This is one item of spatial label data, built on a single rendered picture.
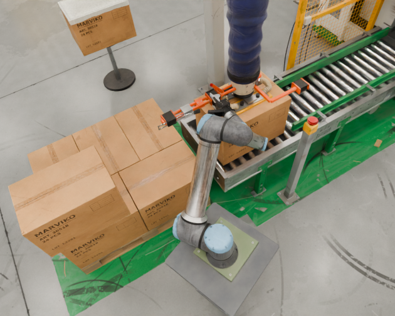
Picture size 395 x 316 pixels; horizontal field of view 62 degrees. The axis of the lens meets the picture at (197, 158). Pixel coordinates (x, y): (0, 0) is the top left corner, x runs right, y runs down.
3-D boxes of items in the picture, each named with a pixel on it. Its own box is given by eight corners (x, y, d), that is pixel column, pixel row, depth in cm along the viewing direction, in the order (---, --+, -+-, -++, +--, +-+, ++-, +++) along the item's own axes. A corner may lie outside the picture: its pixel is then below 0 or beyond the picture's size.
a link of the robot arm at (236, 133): (250, 123, 154) (270, 136, 217) (226, 117, 158) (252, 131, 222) (242, 147, 155) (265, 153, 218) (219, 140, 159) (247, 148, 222)
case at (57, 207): (110, 175, 259) (93, 144, 226) (130, 214, 238) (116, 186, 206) (36, 212, 244) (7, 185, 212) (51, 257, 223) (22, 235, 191)
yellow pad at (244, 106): (264, 89, 245) (264, 84, 241) (272, 97, 240) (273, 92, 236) (226, 108, 236) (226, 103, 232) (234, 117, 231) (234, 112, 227)
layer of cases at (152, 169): (159, 125, 339) (152, 97, 306) (209, 197, 287) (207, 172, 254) (47, 179, 310) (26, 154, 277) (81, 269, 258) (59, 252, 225)
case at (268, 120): (254, 104, 291) (258, 68, 259) (283, 133, 270) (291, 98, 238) (197, 133, 277) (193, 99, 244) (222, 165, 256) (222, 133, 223)
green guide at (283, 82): (379, 30, 338) (382, 22, 330) (387, 35, 332) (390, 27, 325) (252, 92, 299) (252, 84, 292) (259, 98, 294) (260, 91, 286)
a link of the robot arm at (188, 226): (195, 253, 178) (225, 120, 155) (168, 241, 184) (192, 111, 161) (206, 241, 192) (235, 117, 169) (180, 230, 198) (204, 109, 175)
